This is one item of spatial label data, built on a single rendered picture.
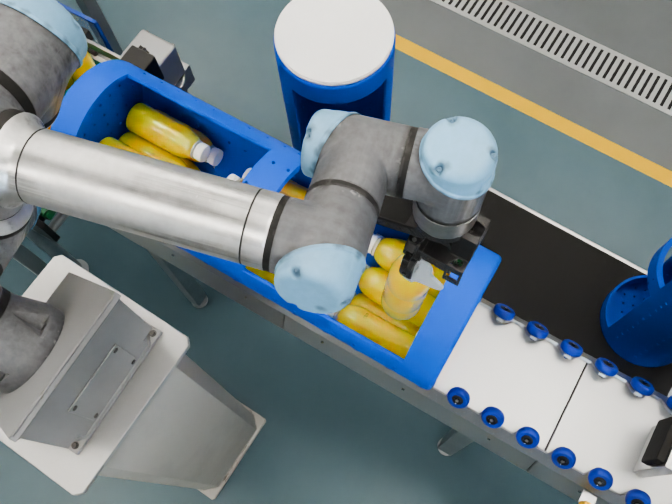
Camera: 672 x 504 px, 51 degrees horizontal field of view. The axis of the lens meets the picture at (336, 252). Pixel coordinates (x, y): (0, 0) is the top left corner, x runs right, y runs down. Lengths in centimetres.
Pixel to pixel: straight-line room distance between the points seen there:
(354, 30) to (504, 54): 137
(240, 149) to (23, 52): 82
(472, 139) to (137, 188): 32
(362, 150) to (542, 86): 227
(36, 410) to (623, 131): 236
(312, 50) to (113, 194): 105
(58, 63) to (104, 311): 41
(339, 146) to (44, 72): 32
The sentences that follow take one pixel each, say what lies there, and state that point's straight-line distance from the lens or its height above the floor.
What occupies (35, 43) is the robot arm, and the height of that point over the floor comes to 178.
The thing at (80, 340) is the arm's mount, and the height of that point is 139.
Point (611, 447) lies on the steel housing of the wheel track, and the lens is 153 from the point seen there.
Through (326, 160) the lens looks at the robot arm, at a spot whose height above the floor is 176.
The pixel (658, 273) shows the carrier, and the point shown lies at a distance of 200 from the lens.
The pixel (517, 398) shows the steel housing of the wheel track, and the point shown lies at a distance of 149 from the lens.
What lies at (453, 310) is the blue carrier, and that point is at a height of 123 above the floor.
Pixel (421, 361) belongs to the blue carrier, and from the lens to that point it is 123.
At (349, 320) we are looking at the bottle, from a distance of 132.
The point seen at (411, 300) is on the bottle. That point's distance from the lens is 107.
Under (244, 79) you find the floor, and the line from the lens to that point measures 290.
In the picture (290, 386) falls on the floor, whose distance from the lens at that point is 241.
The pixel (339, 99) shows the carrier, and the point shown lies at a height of 98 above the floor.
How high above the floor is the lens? 237
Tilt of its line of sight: 70 degrees down
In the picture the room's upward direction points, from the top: 6 degrees counter-clockwise
